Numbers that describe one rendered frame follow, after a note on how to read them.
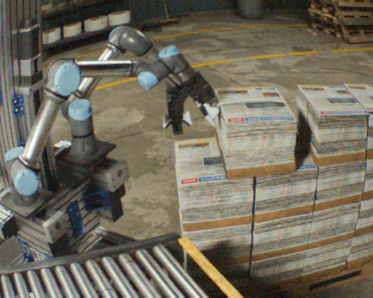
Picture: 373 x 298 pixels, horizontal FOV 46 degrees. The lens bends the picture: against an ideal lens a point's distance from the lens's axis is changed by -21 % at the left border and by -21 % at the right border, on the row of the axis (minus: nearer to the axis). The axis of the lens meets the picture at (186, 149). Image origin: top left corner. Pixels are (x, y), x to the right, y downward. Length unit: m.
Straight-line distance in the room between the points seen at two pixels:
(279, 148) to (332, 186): 0.36
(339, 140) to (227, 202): 0.55
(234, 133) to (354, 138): 0.57
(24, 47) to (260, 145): 1.07
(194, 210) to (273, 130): 0.44
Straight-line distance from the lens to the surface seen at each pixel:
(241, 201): 2.10
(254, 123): 1.94
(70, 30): 7.87
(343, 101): 2.21
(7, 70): 2.08
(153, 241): 1.77
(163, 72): 1.98
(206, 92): 2.06
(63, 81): 1.76
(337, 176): 2.18
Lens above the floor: 1.84
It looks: 26 degrees down
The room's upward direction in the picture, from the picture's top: 4 degrees counter-clockwise
